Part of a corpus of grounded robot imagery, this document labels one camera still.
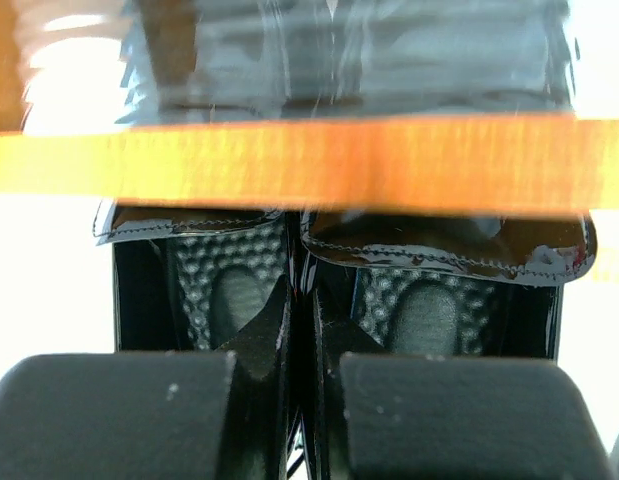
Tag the orange wooden shoe shelf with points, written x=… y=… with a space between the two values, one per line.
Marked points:
x=519 y=165

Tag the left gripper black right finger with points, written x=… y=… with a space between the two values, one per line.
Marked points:
x=383 y=416

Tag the black patent loafer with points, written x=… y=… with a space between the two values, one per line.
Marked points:
x=213 y=281
x=440 y=285

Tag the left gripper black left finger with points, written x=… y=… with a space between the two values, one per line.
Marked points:
x=154 y=415

